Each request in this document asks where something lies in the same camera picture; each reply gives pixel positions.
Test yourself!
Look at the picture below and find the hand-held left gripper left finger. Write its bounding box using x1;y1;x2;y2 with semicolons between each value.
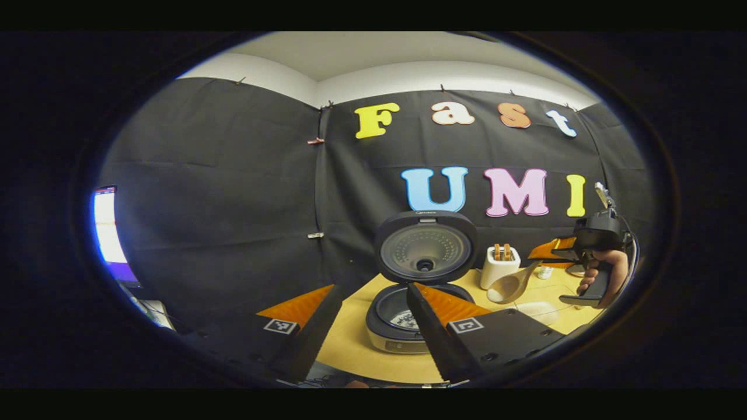
175;284;345;384

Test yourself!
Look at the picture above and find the white toaster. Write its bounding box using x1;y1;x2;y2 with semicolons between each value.
480;243;521;291

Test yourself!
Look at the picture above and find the computer monitor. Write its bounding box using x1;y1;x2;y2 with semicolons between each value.
92;185;141;286

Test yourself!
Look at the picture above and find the wooden spoon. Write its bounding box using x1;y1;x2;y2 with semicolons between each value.
486;261;542;305

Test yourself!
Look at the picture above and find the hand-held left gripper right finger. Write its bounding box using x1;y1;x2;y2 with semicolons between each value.
407;282;566;383

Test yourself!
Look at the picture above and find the black backdrop cloth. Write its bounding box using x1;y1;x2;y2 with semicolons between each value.
96;78;654;327

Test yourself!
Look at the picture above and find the clear plastic rice box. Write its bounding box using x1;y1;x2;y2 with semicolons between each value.
516;300;562;326

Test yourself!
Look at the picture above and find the dark grey rice cooker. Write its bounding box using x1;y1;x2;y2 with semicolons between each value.
366;210;479;355

